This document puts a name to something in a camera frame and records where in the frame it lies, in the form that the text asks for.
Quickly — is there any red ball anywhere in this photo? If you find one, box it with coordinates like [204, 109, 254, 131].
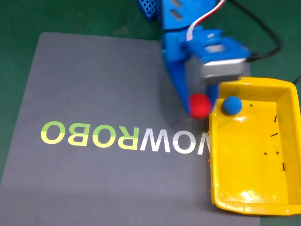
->
[189, 93, 212, 119]

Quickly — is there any blue ball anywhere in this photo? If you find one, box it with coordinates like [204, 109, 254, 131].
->
[222, 95, 243, 116]

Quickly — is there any yellow plastic bin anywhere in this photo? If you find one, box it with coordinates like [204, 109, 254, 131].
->
[206, 76, 301, 216]

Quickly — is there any grey mat with NOWROBO print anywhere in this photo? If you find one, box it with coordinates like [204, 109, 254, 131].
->
[0, 32, 262, 226]

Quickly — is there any white and red servo wire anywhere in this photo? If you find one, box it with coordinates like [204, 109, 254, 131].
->
[186, 0, 227, 41]

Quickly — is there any black camera cable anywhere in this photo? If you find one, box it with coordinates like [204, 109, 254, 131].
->
[230, 0, 283, 62]

